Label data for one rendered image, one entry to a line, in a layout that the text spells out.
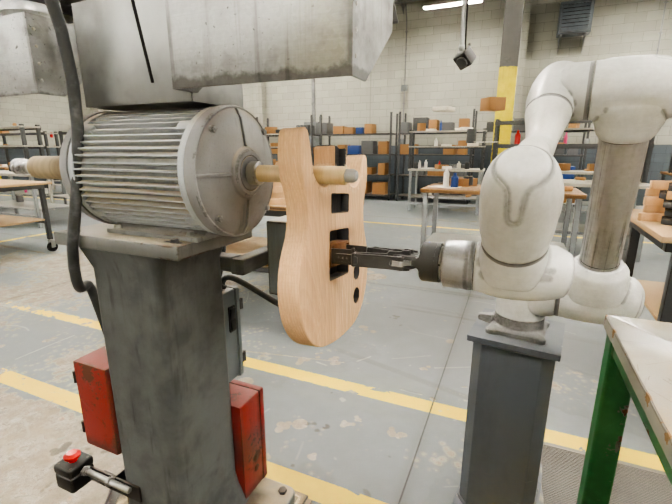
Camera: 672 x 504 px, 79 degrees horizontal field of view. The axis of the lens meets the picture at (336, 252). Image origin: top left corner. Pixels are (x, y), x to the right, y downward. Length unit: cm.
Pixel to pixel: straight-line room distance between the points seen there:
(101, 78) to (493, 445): 154
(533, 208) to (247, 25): 46
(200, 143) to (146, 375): 54
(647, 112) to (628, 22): 1101
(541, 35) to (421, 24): 294
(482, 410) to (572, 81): 104
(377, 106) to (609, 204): 1128
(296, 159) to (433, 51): 1152
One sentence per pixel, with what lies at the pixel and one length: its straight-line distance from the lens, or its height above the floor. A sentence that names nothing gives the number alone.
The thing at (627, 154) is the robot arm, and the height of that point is 128.
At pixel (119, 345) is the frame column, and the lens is 106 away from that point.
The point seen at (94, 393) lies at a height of 72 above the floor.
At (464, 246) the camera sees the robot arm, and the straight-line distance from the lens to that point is 75.
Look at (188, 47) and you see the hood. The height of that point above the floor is 144.
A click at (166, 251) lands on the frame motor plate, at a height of 111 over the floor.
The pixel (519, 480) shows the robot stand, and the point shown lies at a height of 21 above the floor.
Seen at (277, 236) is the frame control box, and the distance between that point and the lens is 104.
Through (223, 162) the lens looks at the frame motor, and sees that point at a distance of 78.
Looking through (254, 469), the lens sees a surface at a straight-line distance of 138.
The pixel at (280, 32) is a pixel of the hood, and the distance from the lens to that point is 62.
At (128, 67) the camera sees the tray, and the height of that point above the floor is 144.
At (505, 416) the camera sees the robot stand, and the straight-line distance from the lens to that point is 156.
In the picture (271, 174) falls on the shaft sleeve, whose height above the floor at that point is 125.
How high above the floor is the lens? 129
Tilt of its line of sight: 14 degrees down
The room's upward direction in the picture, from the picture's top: straight up
